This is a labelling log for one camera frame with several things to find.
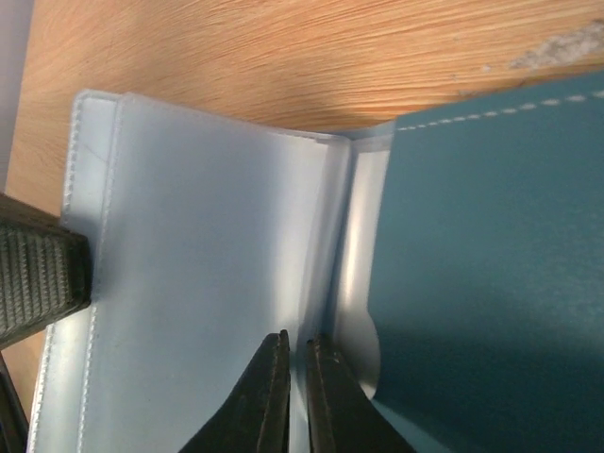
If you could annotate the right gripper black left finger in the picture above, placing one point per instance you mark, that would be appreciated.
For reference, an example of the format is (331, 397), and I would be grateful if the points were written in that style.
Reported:
(256, 415)

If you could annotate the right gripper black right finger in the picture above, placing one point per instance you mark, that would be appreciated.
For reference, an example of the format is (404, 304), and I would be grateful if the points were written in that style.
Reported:
(341, 417)

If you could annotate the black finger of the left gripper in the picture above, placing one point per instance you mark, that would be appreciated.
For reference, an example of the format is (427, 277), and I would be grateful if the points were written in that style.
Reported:
(46, 271)

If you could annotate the teal leather card holder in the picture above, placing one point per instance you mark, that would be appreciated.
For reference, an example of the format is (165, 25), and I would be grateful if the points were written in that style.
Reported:
(455, 255)

